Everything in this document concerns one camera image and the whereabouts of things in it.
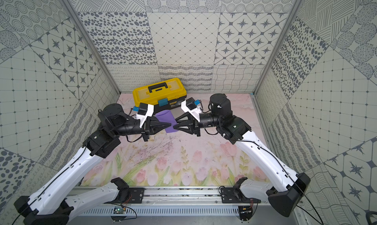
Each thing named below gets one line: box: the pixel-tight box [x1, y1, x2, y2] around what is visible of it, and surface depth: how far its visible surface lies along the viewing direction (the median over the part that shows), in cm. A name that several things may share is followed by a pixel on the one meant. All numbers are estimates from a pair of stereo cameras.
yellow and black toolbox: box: [132, 77, 188, 114], surface depth 100 cm
